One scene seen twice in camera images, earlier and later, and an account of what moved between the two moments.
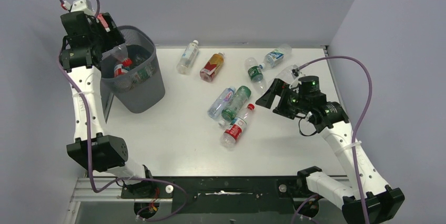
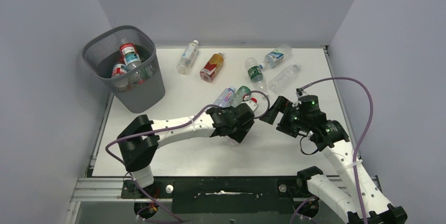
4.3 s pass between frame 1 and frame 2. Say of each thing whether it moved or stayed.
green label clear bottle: stayed
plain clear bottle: stayed
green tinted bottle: stayed
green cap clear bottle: stayed
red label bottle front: stayed
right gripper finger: moved
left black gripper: moved
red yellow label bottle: stayed
